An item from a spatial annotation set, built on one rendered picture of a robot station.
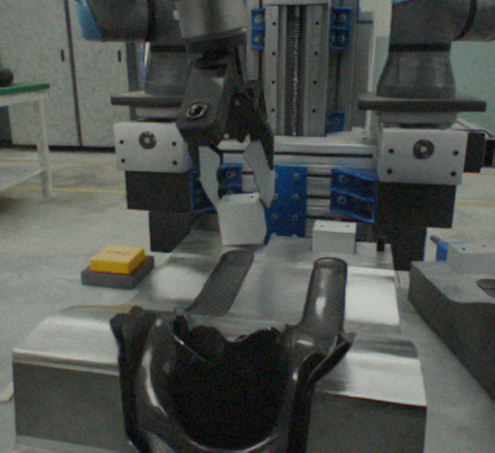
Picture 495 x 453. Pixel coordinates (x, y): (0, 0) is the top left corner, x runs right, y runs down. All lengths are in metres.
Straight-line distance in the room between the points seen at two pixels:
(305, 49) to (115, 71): 4.91
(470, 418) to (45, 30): 6.06
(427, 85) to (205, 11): 0.56
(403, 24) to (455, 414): 0.73
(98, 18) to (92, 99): 5.08
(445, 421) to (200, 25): 0.46
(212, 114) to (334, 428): 0.32
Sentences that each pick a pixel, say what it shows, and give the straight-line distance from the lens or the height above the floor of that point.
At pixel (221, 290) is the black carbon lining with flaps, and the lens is 0.55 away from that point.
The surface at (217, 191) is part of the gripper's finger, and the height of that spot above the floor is 0.96.
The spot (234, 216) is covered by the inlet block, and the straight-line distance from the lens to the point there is 0.62.
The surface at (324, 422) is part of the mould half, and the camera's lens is 0.33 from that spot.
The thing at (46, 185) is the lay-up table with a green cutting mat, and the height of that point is 0.10.
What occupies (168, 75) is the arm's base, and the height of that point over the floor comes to 1.08.
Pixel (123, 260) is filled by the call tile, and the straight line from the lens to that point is 0.76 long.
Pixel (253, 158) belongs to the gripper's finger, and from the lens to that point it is 0.61.
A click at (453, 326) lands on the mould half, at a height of 0.83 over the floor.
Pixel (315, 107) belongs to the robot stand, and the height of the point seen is 1.01.
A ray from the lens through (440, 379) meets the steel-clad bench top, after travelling 0.59.
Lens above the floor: 1.12
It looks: 16 degrees down
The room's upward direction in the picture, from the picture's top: straight up
